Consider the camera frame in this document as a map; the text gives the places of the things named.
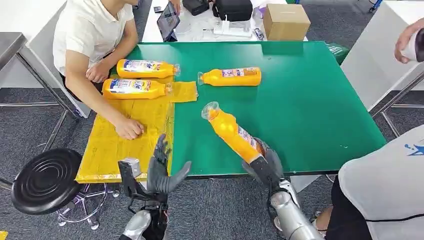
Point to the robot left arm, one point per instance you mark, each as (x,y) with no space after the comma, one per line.
(137,225)

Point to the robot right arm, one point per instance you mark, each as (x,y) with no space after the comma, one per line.
(293,220)

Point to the steel table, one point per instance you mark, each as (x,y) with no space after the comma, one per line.
(10,46)

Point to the green mat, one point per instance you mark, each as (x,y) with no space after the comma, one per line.
(298,109)

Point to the person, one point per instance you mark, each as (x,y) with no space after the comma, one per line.
(176,6)
(402,43)
(89,30)
(381,192)

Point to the small black bag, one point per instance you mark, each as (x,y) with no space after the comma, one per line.
(196,6)

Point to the purple plastic wrapper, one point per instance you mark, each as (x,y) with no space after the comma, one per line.
(259,12)

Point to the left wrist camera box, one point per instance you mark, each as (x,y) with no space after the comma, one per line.
(132,164)

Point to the white table with metal legs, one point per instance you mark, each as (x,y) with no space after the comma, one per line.
(374,39)

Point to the small dark remote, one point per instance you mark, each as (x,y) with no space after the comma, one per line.
(259,34)

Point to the green bag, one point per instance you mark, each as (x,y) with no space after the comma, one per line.
(338,53)

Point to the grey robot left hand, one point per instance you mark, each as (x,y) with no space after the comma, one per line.
(159,179)

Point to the dark tablet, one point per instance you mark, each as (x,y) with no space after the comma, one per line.
(167,21)

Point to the person's hand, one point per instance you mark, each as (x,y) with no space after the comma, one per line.
(97,72)
(130,129)

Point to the person's left hand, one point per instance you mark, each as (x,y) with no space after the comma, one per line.
(97,72)

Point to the small dark phone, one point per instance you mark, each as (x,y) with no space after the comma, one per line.
(157,9)

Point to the person's right hand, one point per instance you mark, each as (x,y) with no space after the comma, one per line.
(130,129)

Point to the white and dark cylinder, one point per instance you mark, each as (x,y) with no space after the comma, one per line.
(415,46)

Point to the yellow sheet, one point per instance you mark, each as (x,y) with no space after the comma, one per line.
(109,149)

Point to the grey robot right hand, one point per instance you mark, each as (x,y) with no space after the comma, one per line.
(270,165)

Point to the cardboard box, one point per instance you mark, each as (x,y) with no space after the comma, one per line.
(286,21)

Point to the large black bag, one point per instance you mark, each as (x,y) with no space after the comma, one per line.
(233,10)

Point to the white side table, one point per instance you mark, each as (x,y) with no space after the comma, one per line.
(20,16)

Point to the orange drink bottle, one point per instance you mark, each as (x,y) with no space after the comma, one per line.
(132,88)
(145,69)
(232,76)
(232,132)

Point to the black round stool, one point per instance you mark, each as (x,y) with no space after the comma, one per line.
(46,180)

